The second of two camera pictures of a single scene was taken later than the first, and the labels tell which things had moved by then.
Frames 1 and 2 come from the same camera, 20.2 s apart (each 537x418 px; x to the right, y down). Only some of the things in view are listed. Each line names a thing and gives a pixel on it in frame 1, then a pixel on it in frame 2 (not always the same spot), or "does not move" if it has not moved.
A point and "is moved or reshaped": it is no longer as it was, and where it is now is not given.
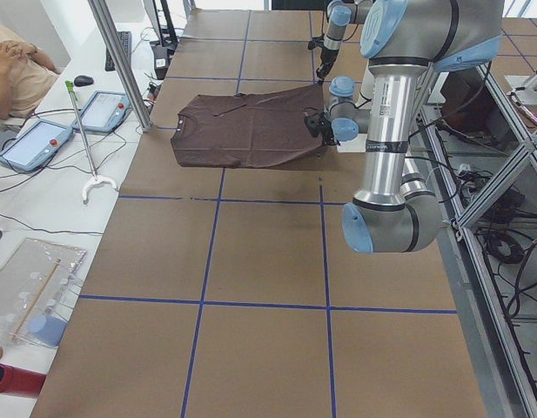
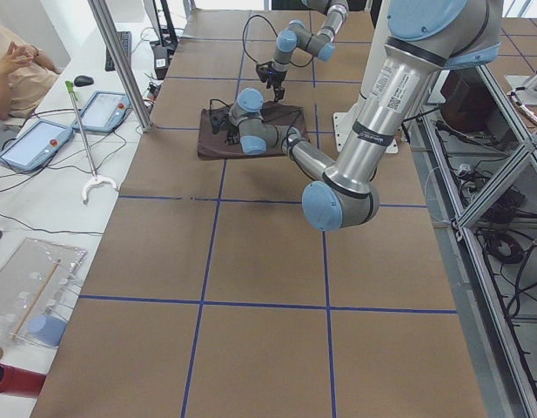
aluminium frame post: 123,62 does not move
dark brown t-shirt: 234,130 is moved or reshaped
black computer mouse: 83,80 does not move
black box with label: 161,61 does not move
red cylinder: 5,378 does not move
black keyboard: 125,40 does not move
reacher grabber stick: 96,178 does not move
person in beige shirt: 20,73 does not move
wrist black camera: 317,124 -> 218,117
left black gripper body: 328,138 -> 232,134
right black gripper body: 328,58 -> 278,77
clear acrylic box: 31,288 does not move
